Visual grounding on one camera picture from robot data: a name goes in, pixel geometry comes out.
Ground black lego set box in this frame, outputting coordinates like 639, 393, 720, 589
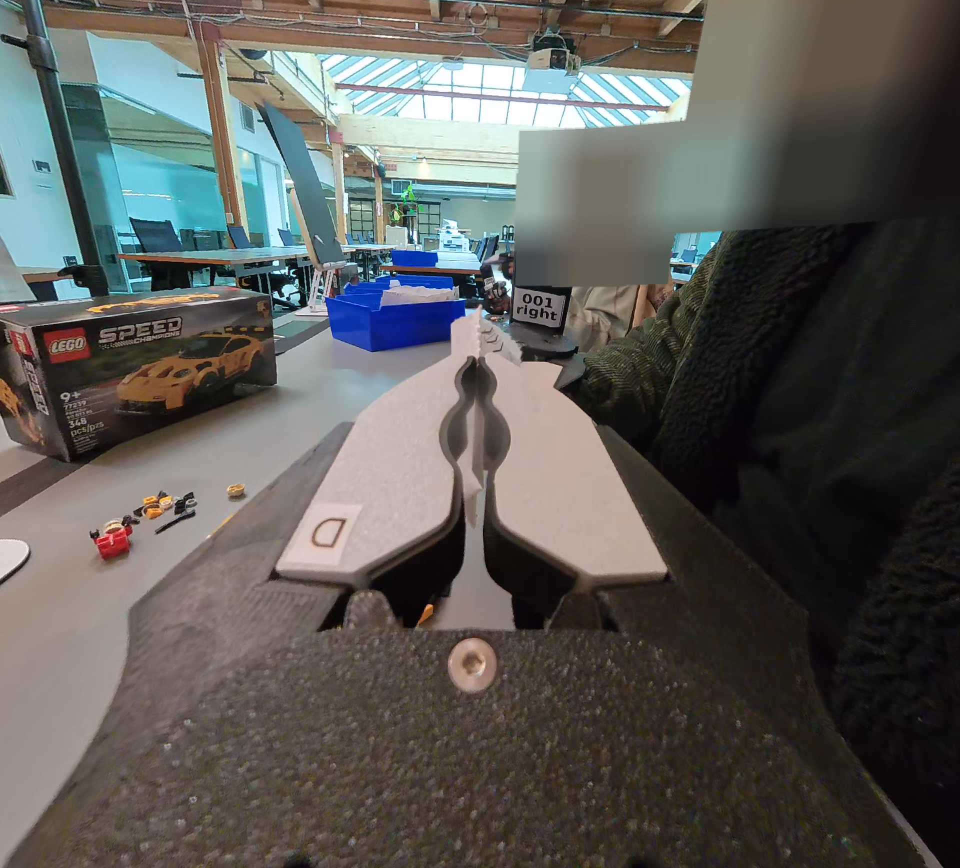
0, 286, 279, 464

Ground black pole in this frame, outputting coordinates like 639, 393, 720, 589
6, 0, 111, 301

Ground black flag panel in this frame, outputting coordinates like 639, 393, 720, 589
258, 103, 348, 271

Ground dark office chair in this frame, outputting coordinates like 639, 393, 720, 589
129, 215, 186, 256

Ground long office desk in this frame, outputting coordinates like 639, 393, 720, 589
116, 245, 316, 293

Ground cluster of tiny lego parts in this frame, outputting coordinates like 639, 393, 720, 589
133, 489, 199, 536

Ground white easel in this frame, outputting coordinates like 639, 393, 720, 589
307, 260, 363, 316

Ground white papers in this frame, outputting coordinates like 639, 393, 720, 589
381, 283, 460, 309

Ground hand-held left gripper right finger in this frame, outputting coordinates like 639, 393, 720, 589
482, 356, 670, 628

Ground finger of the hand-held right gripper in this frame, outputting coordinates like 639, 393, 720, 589
483, 325, 562, 392

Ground white ceiling projector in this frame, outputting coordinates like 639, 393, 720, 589
525, 35, 583, 76

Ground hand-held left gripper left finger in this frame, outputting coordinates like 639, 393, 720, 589
274, 354, 478, 628

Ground white paper bag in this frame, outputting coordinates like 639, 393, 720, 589
448, 304, 526, 530

